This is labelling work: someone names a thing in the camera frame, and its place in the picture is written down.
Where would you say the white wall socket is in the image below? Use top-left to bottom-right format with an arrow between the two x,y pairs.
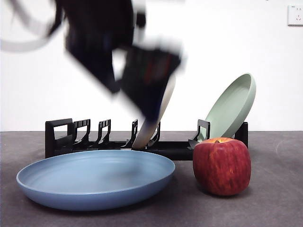
287,5 -> 303,26

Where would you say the red apple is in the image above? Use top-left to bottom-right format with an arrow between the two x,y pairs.
192,137 -> 251,196

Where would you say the green plate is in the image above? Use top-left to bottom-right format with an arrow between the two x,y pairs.
204,72 -> 257,140

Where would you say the white plate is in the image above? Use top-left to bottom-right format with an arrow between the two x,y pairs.
132,73 -> 177,150

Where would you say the black plate rack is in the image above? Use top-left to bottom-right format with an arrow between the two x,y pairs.
45,118 -> 249,162

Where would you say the blue plate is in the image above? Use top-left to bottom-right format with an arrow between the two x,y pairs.
16,149 -> 176,211

